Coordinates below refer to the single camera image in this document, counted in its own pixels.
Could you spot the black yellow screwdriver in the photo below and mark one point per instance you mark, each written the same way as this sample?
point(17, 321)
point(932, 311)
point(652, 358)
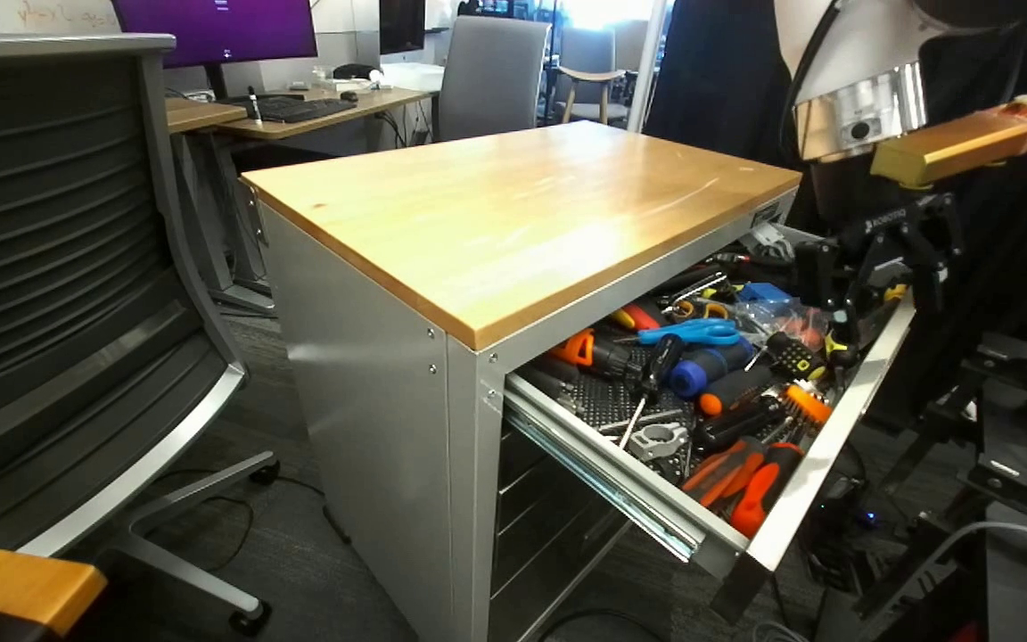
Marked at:
point(794, 356)

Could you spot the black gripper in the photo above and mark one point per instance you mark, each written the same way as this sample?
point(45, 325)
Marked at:
point(892, 252)

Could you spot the black keyboard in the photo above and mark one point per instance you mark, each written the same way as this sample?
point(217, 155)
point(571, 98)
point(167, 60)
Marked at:
point(305, 107)

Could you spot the long wooden desk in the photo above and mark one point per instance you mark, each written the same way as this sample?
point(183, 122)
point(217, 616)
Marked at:
point(301, 118)

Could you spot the grey metal tool drawer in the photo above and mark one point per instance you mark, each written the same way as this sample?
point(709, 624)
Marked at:
point(820, 450)

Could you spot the silver metal clamp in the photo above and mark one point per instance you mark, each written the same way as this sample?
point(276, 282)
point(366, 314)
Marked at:
point(659, 444)

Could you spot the monitor with purple screen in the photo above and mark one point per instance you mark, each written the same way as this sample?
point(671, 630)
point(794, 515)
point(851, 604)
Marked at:
point(217, 28)

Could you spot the tool cabinet with wooden top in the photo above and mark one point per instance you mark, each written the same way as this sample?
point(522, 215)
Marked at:
point(516, 215)

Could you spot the small dark monitor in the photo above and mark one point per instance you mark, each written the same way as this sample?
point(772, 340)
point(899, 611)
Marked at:
point(402, 22)

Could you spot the clear plastic bag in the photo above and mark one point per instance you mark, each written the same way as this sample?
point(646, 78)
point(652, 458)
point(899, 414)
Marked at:
point(781, 311)

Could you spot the wooden frame chair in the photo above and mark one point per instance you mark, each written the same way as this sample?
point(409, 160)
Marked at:
point(593, 81)

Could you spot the tan wrist-mounted block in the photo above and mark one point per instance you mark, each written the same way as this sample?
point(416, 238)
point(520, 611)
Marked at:
point(978, 141)

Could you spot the dark mesh office chair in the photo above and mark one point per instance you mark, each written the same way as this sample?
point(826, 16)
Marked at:
point(51, 262)

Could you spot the orange black screwdriver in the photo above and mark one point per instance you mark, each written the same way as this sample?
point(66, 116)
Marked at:
point(732, 390)

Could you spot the grey fabric office chair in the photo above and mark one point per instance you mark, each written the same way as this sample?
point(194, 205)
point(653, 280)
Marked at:
point(489, 78)

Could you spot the blue black screwdriver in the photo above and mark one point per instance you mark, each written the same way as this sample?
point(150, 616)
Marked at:
point(704, 370)

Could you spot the wooden side table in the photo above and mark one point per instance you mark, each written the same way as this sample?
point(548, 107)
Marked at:
point(17, 584)

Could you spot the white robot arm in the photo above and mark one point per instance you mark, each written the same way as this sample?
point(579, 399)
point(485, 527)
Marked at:
point(856, 85)

